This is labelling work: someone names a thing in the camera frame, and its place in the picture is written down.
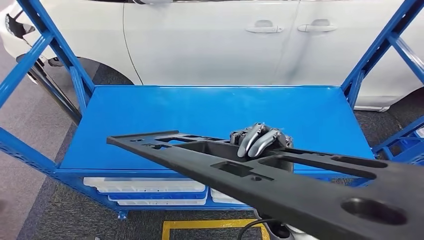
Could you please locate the blue metal shelf rack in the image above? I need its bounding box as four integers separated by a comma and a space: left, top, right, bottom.
380, 127, 424, 167
0, 0, 424, 221

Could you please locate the white car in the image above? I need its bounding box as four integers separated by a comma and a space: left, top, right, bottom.
0, 0, 424, 113

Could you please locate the white car door handle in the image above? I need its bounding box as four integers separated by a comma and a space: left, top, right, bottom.
245, 19, 285, 34
297, 19, 338, 33

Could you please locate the white plastic bin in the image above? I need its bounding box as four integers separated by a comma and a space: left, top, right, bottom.
82, 177, 207, 194
210, 188, 246, 205
114, 197, 208, 207

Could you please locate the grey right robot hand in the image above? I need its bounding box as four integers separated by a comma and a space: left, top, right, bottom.
229, 122, 295, 159

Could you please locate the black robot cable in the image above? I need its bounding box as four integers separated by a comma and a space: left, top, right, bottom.
236, 218, 282, 240

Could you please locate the black plastic frame part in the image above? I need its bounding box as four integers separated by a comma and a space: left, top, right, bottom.
106, 130, 424, 240

